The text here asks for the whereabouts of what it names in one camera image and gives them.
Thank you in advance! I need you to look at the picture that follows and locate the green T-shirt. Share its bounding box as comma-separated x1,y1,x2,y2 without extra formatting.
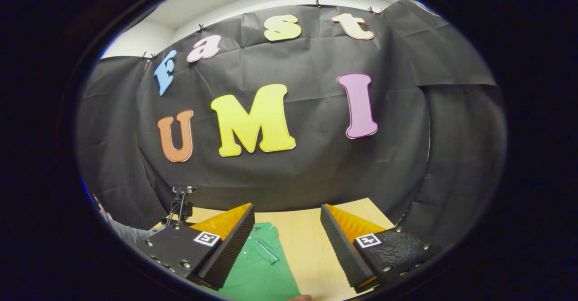
203,222,302,301

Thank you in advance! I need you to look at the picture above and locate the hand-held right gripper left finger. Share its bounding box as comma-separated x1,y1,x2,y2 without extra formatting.
135,203,256,291

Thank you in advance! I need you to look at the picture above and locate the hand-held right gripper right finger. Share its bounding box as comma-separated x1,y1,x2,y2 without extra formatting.
321,204,441,293

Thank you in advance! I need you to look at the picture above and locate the black backdrop cloth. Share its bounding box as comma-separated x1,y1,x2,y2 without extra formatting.
76,0,507,243

